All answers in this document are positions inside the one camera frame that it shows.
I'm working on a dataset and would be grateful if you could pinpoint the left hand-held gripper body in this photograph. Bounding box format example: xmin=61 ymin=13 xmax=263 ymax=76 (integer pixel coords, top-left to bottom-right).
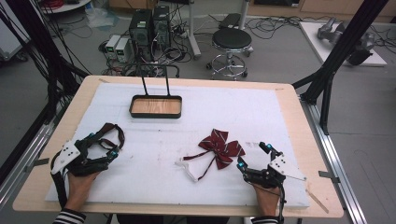
xmin=50 ymin=137 xmax=110 ymax=178

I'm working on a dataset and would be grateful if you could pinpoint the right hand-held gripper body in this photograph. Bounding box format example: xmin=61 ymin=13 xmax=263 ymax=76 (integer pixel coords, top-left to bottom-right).
xmin=243 ymin=153 xmax=308 ymax=189

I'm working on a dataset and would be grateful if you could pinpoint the dark red neck strap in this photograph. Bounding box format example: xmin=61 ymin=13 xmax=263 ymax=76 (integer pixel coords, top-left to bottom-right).
xmin=89 ymin=122 xmax=126 ymax=159

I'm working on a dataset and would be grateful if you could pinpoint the dark red striped bow tie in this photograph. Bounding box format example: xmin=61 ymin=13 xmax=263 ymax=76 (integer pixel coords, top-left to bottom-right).
xmin=175 ymin=128 xmax=247 ymax=184

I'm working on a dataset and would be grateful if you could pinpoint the black rack with wooden tray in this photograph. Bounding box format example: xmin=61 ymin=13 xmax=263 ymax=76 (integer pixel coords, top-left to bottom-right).
xmin=128 ymin=63 xmax=183 ymax=119

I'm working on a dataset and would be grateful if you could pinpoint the person's right hand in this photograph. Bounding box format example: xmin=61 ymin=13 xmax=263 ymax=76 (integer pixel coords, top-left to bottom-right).
xmin=252 ymin=182 xmax=282 ymax=217

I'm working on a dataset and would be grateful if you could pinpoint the person's left hand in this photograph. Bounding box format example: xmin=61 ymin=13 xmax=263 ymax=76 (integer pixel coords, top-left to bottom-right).
xmin=64 ymin=171 xmax=101 ymax=213

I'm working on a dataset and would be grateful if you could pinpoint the white foam mat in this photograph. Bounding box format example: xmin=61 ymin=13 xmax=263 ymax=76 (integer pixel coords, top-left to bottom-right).
xmin=45 ymin=81 xmax=311 ymax=210

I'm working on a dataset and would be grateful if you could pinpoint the thin wooden stick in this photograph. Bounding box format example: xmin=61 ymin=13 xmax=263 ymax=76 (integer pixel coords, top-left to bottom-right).
xmin=305 ymin=189 xmax=331 ymax=215

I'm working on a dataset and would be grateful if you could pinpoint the white power supply unit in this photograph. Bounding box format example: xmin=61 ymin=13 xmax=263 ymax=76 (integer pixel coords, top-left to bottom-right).
xmin=104 ymin=34 xmax=121 ymax=61
xmin=115 ymin=36 xmax=133 ymax=63

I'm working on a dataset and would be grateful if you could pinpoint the black round stool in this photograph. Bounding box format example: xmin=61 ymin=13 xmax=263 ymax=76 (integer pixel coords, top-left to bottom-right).
xmin=205 ymin=27 xmax=255 ymax=79

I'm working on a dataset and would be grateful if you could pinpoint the black computer tower green label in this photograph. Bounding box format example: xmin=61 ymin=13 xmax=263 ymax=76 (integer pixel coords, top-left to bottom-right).
xmin=128 ymin=8 xmax=154 ymax=63

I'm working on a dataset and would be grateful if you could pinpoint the white floor board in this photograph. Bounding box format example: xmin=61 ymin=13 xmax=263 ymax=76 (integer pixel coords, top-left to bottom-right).
xmin=298 ymin=20 xmax=389 ymax=68

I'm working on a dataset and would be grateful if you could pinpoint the clear plastic bag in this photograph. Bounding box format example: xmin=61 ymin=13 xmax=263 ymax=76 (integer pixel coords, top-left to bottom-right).
xmin=84 ymin=7 xmax=120 ymax=30

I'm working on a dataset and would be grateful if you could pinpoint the round white table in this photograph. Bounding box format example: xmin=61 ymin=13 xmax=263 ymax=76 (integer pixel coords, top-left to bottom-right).
xmin=39 ymin=0 xmax=93 ymax=15

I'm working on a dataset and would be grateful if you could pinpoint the flat black box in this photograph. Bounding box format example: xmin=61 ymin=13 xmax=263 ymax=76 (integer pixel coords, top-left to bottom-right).
xmin=219 ymin=12 xmax=243 ymax=31

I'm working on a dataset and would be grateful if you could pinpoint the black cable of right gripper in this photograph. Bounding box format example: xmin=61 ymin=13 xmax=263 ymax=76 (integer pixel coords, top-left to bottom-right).
xmin=277 ymin=181 xmax=288 ymax=224

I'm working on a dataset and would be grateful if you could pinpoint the aluminium rail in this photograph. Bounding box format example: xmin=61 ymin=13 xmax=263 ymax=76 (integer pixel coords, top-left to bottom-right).
xmin=299 ymin=95 xmax=369 ymax=224
xmin=0 ymin=102 xmax=67 ymax=204

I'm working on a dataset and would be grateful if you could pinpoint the black metal frame stand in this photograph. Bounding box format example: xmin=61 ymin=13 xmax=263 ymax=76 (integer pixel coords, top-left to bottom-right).
xmin=0 ymin=0 xmax=92 ymax=125
xmin=291 ymin=0 xmax=390 ymax=136

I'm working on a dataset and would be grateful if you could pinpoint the tangle of floor cables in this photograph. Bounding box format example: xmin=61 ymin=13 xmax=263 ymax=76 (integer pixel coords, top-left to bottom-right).
xmin=244 ymin=14 xmax=396 ymax=48

